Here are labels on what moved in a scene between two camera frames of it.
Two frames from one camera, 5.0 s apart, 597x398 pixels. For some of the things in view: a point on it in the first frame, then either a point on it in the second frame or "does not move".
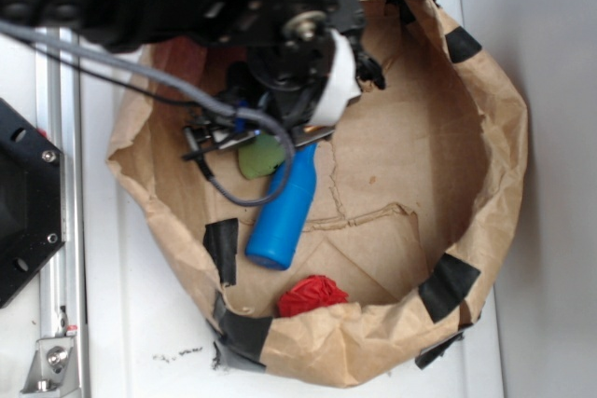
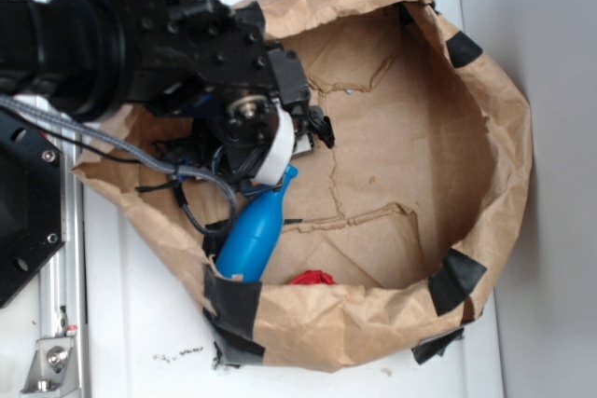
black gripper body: x=298 y=79 -> x=250 y=135
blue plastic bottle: x=273 y=240 -> x=248 y=242
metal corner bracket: x=52 y=370 does not move
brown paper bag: x=418 y=195 does not move
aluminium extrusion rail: x=61 y=116 does not move
